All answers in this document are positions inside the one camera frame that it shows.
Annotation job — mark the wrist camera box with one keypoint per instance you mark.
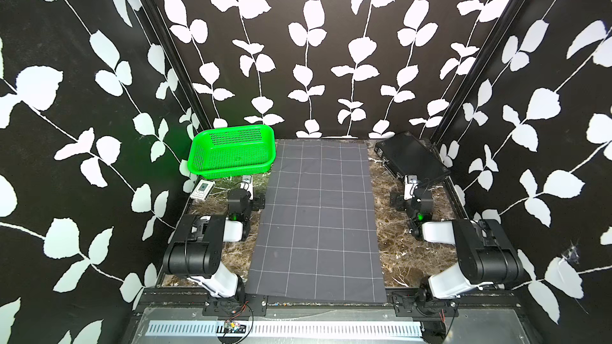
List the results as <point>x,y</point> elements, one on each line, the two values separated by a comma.
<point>247,184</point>
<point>411,183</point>

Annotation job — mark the small white thermometer display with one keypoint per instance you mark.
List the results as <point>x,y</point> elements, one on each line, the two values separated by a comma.
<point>202,190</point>

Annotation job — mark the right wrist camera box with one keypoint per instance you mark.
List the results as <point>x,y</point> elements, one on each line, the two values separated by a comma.
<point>411,183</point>

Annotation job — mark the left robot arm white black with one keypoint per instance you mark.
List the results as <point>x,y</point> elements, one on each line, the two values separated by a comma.
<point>195,250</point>

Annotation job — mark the dark grey grid pillowcase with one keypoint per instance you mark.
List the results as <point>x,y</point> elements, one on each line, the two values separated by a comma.
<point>317,237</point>

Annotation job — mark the black tablet device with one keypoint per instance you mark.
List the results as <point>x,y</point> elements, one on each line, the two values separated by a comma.
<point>404,156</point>

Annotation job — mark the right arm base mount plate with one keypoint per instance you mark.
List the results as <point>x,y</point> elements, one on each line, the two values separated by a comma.
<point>415,303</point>

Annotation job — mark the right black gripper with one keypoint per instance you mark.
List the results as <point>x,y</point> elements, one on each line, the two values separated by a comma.
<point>400,196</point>

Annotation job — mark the white perforated rail strip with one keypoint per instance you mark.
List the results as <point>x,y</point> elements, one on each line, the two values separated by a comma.
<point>291,329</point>

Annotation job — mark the small circuit board with wires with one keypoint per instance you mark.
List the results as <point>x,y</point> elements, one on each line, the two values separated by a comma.
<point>229,328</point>

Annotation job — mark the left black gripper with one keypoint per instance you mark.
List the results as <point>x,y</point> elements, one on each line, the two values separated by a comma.
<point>257,201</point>

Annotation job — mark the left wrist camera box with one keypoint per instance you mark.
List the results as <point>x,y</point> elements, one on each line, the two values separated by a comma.
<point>247,184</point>

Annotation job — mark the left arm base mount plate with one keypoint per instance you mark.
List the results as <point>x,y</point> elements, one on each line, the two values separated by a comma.
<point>253,304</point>

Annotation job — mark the green plastic basket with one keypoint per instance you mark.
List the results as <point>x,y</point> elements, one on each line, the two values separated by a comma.
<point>232,151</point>

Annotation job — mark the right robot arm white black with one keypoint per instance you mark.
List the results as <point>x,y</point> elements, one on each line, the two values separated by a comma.
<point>485,255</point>

